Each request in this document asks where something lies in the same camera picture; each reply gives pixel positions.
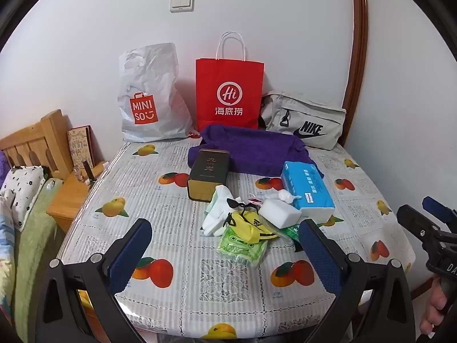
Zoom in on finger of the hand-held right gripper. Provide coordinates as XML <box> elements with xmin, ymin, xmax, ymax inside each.
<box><xmin>422</xmin><ymin>196</ymin><xmax>457</xmax><ymax>231</ymax></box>
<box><xmin>396</xmin><ymin>204</ymin><xmax>443</xmax><ymax>254</ymax></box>

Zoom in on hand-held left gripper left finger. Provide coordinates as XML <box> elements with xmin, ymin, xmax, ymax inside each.
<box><xmin>36</xmin><ymin>218</ymin><xmax>153</xmax><ymax>343</ymax></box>

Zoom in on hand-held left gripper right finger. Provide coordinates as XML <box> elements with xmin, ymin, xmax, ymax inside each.
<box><xmin>299</xmin><ymin>219</ymin><xmax>416</xmax><ymax>343</ymax></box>

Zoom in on green sachet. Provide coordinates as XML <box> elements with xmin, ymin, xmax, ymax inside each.
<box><xmin>275</xmin><ymin>223</ymin><xmax>302</xmax><ymax>244</ymax></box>

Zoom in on white sponge block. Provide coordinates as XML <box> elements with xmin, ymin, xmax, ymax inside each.
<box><xmin>259</xmin><ymin>200</ymin><xmax>302</xmax><ymax>230</ymax></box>

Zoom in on yellow drawstring pouch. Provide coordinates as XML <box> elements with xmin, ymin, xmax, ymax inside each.
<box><xmin>223</xmin><ymin>210</ymin><xmax>277</xmax><ymax>247</ymax></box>

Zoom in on green wet wipes pack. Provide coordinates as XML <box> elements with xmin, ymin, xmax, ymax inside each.
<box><xmin>218</xmin><ymin>234</ymin><xmax>268</xmax><ymax>268</ymax></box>

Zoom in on white gloves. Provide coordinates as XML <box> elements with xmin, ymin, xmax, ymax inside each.
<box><xmin>202</xmin><ymin>185</ymin><xmax>240</xmax><ymax>237</ymax></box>

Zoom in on person's right hand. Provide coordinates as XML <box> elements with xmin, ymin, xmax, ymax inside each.
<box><xmin>419</xmin><ymin>278</ymin><xmax>457</xmax><ymax>336</ymax></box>

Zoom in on blue tissue pack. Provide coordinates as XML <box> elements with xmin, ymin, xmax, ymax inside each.
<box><xmin>281</xmin><ymin>161</ymin><xmax>335</xmax><ymax>222</ymax></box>

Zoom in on wooden nightstand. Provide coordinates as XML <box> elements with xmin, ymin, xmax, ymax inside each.
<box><xmin>46</xmin><ymin>161</ymin><xmax>109</xmax><ymax>233</ymax></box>

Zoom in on black upright object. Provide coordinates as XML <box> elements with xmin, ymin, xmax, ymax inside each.
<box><xmin>83</xmin><ymin>161</ymin><xmax>97</xmax><ymax>186</ymax></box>

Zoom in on green blanket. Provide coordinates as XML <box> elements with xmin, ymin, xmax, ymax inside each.
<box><xmin>12</xmin><ymin>179</ymin><xmax>65</xmax><ymax>340</ymax></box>

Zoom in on dark green tin box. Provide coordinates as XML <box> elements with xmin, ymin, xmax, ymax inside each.
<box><xmin>188</xmin><ymin>149</ymin><xmax>231</xmax><ymax>202</ymax></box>

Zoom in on patterned notebook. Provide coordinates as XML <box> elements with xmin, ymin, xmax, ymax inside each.
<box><xmin>67</xmin><ymin>125</ymin><xmax>96</xmax><ymax>169</ymax></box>

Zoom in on purple towel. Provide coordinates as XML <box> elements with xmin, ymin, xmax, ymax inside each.
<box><xmin>188</xmin><ymin>125</ymin><xmax>325</xmax><ymax>179</ymax></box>

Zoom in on colourful striped quilt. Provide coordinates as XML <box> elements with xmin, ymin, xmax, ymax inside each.
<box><xmin>0</xmin><ymin>196</ymin><xmax>22</xmax><ymax>315</ymax></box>

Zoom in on white dotted pillow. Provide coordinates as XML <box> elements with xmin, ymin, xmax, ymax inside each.
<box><xmin>0</xmin><ymin>165</ymin><xmax>49</xmax><ymax>233</ymax></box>

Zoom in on grey waist bag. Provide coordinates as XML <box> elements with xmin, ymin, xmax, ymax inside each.
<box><xmin>260</xmin><ymin>91</ymin><xmax>347</xmax><ymax>150</ymax></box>

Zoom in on wooden bed headboard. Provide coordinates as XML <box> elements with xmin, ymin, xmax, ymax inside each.
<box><xmin>0</xmin><ymin>110</ymin><xmax>74</xmax><ymax>181</ymax></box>

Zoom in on white plastic shopping bag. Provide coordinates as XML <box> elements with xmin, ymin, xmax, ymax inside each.
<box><xmin>119</xmin><ymin>43</ymin><xmax>195</xmax><ymax>143</ymax></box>

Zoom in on red paper bag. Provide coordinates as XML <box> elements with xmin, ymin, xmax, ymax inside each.
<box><xmin>196</xmin><ymin>31</ymin><xmax>265</xmax><ymax>130</ymax></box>

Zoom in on brown wooden door frame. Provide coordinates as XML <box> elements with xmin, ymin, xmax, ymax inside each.
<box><xmin>341</xmin><ymin>0</ymin><xmax>368</xmax><ymax>147</ymax></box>

